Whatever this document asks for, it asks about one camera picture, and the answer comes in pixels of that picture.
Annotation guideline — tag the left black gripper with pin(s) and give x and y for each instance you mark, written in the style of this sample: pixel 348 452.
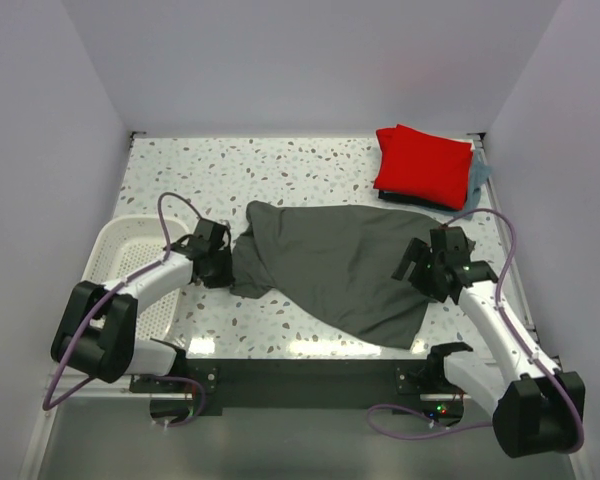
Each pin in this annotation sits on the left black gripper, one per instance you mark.
pixel 226 279

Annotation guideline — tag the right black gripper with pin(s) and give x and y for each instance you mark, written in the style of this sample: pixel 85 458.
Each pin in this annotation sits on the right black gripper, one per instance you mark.
pixel 418 252

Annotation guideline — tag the grey t shirt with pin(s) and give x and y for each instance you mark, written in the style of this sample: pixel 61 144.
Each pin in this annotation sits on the grey t shirt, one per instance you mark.
pixel 335 263

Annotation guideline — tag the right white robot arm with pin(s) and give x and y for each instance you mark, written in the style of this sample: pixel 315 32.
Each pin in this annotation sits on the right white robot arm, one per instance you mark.
pixel 535 406

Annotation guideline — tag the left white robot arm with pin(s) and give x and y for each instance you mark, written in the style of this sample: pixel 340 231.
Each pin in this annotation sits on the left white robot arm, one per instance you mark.
pixel 97 332

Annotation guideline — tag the white plastic basket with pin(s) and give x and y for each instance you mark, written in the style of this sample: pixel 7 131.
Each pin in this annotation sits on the white plastic basket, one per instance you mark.
pixel 123 246

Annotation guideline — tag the folded black t shirt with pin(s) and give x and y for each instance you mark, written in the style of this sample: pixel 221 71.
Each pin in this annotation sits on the folded black t shirt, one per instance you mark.
pixel 414 201

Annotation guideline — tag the folded red t shirt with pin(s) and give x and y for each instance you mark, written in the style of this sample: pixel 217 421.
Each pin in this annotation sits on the folded red t shirt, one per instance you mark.
pixel 418 165

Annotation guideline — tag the folded light blue t shirt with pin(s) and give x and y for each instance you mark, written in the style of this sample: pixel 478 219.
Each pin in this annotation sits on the folded light blue t shirt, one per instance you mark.
pixel 479 175

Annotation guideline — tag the aluminium frame rail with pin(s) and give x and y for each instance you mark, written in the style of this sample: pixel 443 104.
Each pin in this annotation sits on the aluminium frame rail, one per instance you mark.
pixel 513 290

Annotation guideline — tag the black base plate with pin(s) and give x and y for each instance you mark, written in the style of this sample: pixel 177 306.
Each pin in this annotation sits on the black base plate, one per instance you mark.
pixel 296 384

